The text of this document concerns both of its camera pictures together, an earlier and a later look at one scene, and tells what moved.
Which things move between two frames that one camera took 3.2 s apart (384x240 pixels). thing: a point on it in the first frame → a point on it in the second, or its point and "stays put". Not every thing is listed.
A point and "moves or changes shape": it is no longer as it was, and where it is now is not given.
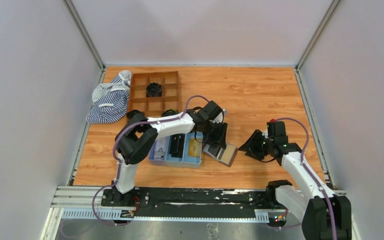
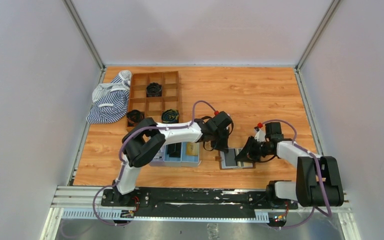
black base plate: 197,201 stays put
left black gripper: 219,135 stays put
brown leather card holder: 225,156 moves or changes shape
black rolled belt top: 154,89 stays put
